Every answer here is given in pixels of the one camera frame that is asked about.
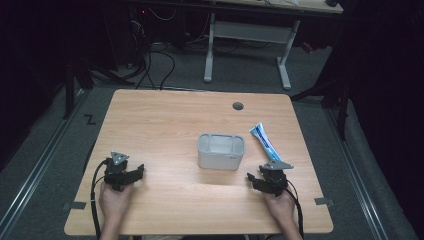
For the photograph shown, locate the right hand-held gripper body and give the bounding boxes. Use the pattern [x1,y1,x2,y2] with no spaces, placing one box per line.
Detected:
[257,160,295,197]

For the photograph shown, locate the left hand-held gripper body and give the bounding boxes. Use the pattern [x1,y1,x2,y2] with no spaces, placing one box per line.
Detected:
[103,151,135,192]

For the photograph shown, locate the person's right hand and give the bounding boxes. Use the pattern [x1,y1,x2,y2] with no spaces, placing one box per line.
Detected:
[263,188,297,224]

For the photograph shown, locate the person's left hand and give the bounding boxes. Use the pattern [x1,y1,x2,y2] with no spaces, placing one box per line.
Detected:
[98,181,134,218]

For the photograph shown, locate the blue white toothpaste tube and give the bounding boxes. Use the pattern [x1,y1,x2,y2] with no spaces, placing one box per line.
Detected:
[249,121,284,163]

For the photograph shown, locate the white plastic container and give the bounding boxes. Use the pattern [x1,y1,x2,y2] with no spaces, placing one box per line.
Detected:
[196,132,247,172]

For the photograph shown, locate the black metal stand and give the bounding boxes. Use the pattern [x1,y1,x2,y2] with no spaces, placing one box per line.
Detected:
[289,68,352,142]
[62,56,96,121]

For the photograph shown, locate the dark equipment with red light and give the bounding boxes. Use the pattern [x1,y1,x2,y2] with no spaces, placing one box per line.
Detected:
[128,5,149,69]

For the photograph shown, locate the desk with white legs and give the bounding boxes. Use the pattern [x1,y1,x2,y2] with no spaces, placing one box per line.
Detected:
[203,0,345,91]

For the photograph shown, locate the metal floor rail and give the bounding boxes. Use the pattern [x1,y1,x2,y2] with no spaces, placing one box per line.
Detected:
[0,89,92,234]
[323,106,390,240]

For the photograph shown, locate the black floor cables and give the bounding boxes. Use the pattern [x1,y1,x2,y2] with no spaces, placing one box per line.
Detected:
[132,41,177,91]

